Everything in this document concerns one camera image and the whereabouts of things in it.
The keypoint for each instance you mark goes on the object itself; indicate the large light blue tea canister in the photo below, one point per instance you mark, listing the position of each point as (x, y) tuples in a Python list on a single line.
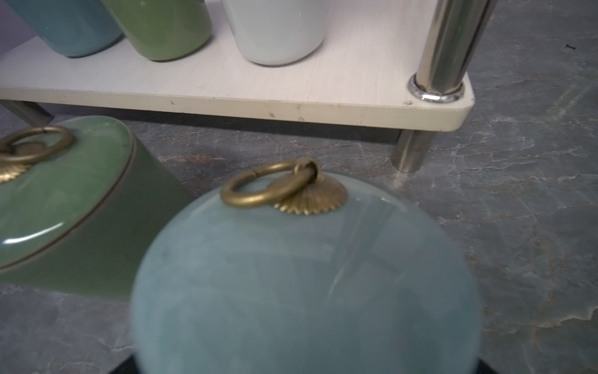
[(376, 286)]

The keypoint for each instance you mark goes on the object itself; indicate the small blue tea canister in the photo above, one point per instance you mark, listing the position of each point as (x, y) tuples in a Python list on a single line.
[(72, 28)]

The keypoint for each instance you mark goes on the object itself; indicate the white two-tier shelf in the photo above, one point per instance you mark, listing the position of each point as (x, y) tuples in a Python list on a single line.
[(384, 64)]

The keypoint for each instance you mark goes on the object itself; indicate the small green tea canister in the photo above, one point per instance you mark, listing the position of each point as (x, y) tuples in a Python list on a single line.
[(162, 30)]

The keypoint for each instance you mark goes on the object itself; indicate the large green tea canister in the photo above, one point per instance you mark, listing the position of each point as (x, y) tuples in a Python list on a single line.
[(81, 202)]

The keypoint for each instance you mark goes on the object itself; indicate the small white tea canister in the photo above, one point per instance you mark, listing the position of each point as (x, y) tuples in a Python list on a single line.
[(277, 32)]

